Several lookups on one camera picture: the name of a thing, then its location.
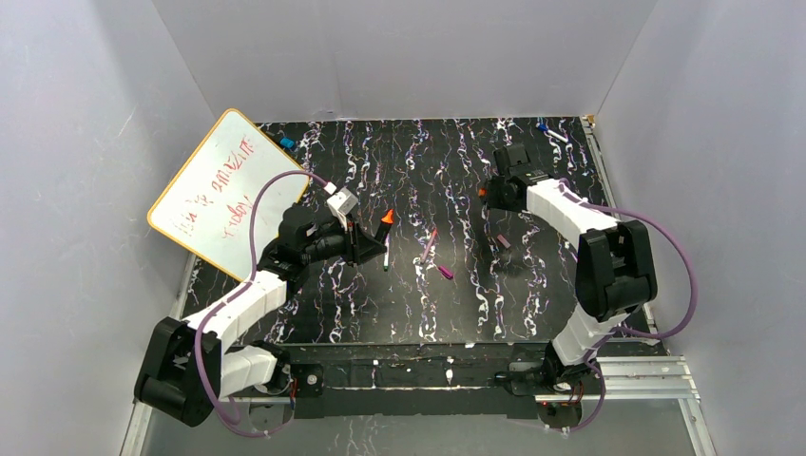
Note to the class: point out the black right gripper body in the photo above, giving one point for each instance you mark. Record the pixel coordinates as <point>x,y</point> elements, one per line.
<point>494,192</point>

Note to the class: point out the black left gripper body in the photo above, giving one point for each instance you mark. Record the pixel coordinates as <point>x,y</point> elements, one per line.
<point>352,241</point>

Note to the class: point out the black orange highlighter marker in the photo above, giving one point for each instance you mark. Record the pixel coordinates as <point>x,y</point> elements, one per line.
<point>385,226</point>

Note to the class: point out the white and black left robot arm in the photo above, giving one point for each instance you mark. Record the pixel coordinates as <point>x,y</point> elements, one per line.
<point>190,366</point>

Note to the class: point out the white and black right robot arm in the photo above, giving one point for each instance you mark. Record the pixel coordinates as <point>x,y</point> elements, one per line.
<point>614,275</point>

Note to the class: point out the white green thin pen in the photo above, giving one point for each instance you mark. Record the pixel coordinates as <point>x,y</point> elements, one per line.
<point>386,257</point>

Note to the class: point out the mauve pen cap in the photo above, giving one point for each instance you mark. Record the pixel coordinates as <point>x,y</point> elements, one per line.
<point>503,241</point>

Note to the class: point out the magenta pen cap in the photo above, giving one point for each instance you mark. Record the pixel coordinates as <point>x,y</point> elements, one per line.
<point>445,272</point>

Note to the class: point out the white blue marker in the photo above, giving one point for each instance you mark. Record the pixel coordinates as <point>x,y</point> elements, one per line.
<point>557,136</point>

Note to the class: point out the blue marker cap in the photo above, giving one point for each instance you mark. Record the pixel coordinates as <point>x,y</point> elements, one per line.
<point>287,143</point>

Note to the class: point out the yellow framed whiteboard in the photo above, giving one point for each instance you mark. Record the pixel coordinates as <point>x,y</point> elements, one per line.
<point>227,200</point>

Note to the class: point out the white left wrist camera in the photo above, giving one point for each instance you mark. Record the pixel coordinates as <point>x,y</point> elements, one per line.
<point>341,202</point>

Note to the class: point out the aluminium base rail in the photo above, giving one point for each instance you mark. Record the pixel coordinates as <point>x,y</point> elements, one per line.
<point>630,377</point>

